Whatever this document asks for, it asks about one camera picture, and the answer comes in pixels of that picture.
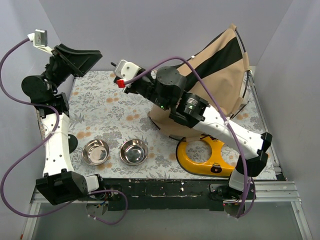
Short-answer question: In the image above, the beige fabric pet tent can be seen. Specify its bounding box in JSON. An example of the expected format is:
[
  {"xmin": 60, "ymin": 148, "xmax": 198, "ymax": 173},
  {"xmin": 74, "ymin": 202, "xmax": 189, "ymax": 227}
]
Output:
[{"xmin": 148, "ymin": 24, "xmax": 249, "ymax": 141}]

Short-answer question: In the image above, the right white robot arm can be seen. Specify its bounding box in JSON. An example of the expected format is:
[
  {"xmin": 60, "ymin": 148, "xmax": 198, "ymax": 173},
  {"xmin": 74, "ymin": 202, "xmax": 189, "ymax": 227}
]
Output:
[{"xmin": 117, "ymin": 62, "xmax": 272, "ymax": 199}]

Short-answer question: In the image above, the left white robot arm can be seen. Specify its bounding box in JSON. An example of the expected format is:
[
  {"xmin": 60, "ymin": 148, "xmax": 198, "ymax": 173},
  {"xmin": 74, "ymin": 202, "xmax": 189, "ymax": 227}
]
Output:
[{"xmin": 21, "ymin": 44, "xmax": 107, "ymax": 205}]

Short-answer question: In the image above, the floral table mat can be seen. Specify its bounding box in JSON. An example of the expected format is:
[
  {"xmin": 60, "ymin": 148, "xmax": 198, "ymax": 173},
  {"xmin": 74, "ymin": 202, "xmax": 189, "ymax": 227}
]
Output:
[{"xmin": 47, "ymin": 69, "xmax": 278, "ymax": 181}]

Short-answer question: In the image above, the right steel bowl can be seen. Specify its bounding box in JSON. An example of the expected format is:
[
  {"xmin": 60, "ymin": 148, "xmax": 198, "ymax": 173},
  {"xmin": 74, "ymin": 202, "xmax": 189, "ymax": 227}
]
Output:
[{"xmin": 119, "ymin": 138, "xmax": 149, "ymax": 166}]

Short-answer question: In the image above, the steel bowl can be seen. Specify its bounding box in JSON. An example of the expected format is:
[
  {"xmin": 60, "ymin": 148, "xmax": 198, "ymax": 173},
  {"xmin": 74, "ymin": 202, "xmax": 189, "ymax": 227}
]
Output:
[
  {"xmin": 81, "ymin": 139, "xmax": 110, "ymax": 166},
  {"xmin": 119, "ymin": 138, "xmax": 149, "ymax": 166}
]

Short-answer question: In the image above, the left steel bowl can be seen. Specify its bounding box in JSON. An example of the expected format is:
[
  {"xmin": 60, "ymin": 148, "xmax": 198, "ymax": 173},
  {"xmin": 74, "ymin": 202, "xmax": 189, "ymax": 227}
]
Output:
[{"xmin": 81, "ymin": 139, "xmax": 110, "ymax": 166}]

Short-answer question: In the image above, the yellow double bowl holder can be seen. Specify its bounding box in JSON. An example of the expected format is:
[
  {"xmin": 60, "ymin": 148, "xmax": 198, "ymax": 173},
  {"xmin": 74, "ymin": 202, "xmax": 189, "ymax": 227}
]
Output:
[{"xmin": 175, "ymin": 135, "xmax": 235, "ymax": 178}]

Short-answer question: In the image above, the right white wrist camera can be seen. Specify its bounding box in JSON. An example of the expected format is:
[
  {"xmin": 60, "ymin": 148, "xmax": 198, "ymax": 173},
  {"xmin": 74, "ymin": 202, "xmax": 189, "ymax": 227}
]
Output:
[{"xmin": 113, "ymin": 59, "xmax": 142, "ymax": 88}]

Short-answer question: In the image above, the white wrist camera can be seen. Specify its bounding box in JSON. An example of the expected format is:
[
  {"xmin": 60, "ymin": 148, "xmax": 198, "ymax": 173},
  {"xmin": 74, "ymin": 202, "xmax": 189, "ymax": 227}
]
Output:
[
  {"xmin": 113, "ymin": 59, "xmax": 142, "ymax": 88},
  {"xmin": 27, "ymin": 29, "xmax": 53, "ymax": 55}
]

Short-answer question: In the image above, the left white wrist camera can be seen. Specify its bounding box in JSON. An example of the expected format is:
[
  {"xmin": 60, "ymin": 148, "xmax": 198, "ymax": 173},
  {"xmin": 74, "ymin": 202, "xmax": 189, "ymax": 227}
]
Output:
[{"xmin": 27, "ymin": 29, "xmax": 53, "ymax": 55}]

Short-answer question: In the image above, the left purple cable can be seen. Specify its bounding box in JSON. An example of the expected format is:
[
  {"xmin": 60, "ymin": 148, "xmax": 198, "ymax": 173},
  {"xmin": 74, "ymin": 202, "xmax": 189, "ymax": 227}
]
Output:
[{"xmin": 0, "ymin": 37, "xmax": 129, "ymax": 225}]

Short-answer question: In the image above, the purple cable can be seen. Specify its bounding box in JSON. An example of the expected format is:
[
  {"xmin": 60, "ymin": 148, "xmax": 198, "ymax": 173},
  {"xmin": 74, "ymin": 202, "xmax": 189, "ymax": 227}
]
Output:
[
  {"xmin": 0, "ymin": 37, "xmax": 129, "ymax": 225},
  {"xmin": 123, "ymin": 56, "xmax": 257, "ymax": 219}
]

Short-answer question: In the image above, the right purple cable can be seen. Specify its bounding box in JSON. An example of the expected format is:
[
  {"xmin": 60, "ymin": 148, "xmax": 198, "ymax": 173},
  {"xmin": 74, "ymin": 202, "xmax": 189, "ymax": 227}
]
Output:
[{"xmin": 123, "ymin": 56, "xmax": 257, "ymax": 219}]

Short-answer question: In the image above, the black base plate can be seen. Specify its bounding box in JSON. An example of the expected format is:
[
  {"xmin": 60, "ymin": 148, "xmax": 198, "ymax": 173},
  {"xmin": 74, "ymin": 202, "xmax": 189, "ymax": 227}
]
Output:
[{"xmin": 43, "ymin": 176, "xmax": 287, "ymax": 212}]

